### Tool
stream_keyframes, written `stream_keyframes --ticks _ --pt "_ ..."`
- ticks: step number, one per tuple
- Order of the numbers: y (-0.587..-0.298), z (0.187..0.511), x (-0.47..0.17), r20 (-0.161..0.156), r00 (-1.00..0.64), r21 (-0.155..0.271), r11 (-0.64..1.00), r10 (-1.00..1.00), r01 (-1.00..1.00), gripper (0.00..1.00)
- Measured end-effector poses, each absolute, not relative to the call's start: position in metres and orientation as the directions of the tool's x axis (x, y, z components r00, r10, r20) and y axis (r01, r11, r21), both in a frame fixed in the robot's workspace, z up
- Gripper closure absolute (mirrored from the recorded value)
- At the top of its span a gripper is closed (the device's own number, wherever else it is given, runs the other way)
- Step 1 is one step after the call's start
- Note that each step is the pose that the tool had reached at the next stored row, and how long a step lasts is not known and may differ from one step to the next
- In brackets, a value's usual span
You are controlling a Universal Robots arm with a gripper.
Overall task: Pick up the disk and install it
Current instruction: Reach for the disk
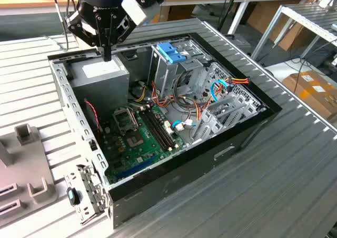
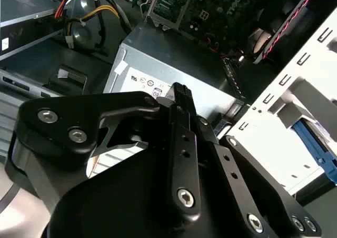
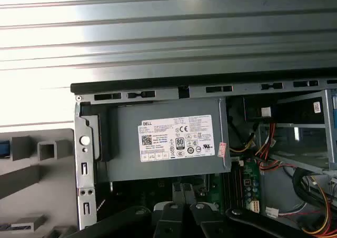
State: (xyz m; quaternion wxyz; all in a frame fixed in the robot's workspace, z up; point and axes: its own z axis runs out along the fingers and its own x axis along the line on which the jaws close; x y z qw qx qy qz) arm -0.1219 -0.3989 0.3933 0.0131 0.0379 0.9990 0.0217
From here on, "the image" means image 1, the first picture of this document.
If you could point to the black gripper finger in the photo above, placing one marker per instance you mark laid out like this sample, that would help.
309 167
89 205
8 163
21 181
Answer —
73 26
126 34

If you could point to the grey metal disk bay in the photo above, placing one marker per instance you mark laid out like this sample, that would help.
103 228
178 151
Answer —
214 128

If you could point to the blue plastic drive carrier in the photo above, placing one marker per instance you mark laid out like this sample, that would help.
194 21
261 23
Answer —
168 51

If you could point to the grey metal drive cage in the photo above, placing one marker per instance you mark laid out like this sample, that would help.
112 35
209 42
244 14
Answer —
164 76

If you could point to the grey power supply unit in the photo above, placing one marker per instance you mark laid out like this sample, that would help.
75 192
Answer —
100 90

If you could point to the CPU socket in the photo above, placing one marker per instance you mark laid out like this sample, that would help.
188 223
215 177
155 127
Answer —
124 119

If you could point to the black RAM slot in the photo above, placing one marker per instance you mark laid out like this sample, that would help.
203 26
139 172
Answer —
159 129
156 130
153 132
162 128

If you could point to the white motherboard connector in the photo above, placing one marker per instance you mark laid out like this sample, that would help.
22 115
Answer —
168 127

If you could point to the black stand pole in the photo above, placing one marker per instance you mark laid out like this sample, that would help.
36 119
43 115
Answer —
228 6

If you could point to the square brown chipset chip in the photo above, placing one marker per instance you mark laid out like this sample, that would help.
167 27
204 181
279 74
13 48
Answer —
134 141

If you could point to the green motherboard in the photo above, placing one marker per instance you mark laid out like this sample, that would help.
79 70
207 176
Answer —
143 155

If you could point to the blue expansion slot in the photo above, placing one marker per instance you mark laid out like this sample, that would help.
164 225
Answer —
137 167

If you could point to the large brown cardboard box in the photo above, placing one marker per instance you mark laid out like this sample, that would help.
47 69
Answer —
263 17

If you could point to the grey parts rack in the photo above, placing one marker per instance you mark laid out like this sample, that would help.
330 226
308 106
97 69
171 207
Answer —
26 167

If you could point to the black open PC case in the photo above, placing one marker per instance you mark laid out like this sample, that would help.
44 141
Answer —
184 174

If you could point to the labelled cardboard box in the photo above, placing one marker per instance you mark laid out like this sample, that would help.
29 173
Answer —
313 101

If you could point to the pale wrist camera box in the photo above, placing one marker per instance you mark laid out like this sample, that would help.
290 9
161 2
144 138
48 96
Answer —
134 10

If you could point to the grey metal slot bracket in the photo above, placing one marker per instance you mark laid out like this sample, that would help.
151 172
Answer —
89 190

